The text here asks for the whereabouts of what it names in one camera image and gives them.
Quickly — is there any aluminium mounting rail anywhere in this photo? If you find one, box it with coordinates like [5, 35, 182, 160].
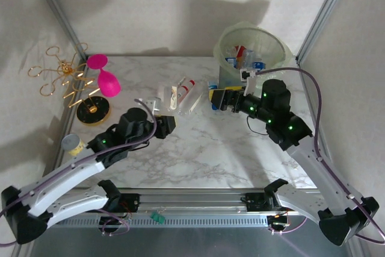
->
[57, 189, 322, 216]

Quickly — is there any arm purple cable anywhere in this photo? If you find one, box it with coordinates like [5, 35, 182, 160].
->
[254, 67, 385, 244]
[0, 98, 159, 246]

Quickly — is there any clear bottle red cap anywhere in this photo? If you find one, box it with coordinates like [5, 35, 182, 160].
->
[177, 79, 197, 106]

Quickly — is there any green connector plug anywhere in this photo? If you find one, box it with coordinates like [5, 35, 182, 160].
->
[150, 211, 166, 224]

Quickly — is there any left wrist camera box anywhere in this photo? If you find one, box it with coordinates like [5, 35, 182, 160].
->
[134, 96, 164, 114]

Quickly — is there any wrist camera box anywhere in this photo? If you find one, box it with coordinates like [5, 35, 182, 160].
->
[239, 69, 257, 96]
[134, 96, 164, 114]

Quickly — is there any grey mesh waste bin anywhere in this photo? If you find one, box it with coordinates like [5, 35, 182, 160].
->
[214, 25, 292, 91]

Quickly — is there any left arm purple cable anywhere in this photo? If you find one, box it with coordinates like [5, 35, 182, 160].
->
[0, 98, 159, 246]

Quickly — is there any large clear square bottle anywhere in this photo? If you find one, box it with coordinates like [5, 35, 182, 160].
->
[155, 84, 181, 116]

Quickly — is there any pink plastic wine glass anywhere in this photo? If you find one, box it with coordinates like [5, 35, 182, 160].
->
[86, 54, 122, 99]

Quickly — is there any gold wire stand black base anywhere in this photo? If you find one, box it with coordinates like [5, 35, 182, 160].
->
[27, 45, 111, 127]

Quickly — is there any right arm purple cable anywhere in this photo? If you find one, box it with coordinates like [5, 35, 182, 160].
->
[254, 67, 385, 244]

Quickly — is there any grey slotted cable duct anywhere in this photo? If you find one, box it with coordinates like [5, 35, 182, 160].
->
[55, 214, 268, 228]

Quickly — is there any thin black cable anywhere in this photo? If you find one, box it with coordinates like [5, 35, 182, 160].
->
[246, 115, 269, 135]

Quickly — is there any aluminium frame post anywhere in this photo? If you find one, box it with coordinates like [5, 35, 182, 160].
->
[295, 0, 354, 63]
[28, 0, 90, 62]

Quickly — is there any frosted long clear bottle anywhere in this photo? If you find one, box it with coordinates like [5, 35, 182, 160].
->
[179, 91, 206, 117]

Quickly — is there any black controller board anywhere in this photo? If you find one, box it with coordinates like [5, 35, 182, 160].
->
[266, 215, 289, 229]
[98, 216, 127, 230]

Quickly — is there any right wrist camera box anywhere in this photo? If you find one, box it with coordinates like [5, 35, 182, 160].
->
[239, 69, 257, 96]

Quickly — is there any grey metal panel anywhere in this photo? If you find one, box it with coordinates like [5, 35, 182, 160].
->
[13, 216, 371, 257]

